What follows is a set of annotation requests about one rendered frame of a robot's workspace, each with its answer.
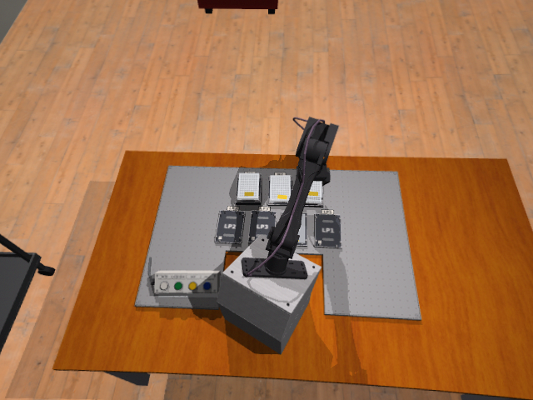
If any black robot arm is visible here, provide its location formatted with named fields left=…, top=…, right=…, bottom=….
left=242, top=117, right=339, bottom=279

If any grey button panel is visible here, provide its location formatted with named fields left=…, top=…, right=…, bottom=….
left=148, top=267, right=221, bottom=298

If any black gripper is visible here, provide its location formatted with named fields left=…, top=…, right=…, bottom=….
left=296, top=165, right=331, bottom=186

